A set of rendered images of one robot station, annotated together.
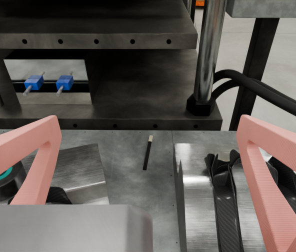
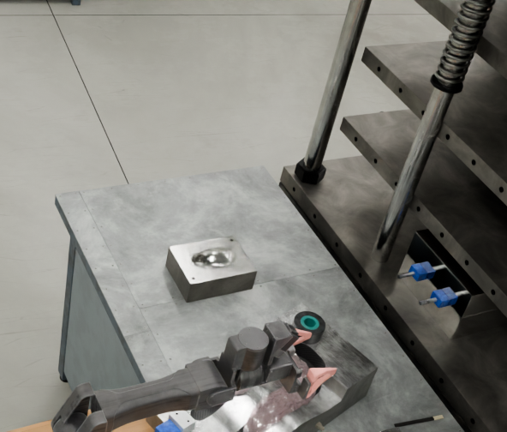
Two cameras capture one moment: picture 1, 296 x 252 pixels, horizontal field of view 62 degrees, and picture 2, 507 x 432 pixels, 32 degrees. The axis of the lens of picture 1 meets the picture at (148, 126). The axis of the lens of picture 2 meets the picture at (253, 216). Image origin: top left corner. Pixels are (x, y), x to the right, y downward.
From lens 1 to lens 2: 1.66 m
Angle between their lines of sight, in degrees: 41
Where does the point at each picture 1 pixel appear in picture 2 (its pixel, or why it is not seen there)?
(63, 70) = (450, 286)
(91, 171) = (349, 376)
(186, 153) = not seen: outside the picture
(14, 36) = (438, 225)
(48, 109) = (410, 304)
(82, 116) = (424, 341)
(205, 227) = not seen: outside the picture
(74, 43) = (475, 275)
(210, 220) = not seen: outside the picture
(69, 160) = (348, 357)
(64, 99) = (432, 310)
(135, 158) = (402, 413)
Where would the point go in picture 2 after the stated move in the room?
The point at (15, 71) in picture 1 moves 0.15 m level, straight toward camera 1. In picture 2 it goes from (415, 249) to (395, 274)
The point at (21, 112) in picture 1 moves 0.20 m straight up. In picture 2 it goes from (387, 285) to (408, 234)
